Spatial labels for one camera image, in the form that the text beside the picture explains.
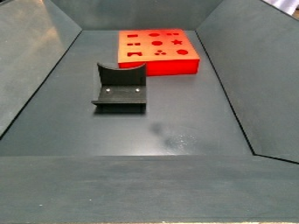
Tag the red shape-sorter block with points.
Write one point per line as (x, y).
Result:
(164, 49)

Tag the black fixture bracket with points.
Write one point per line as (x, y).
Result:
(123, 92)

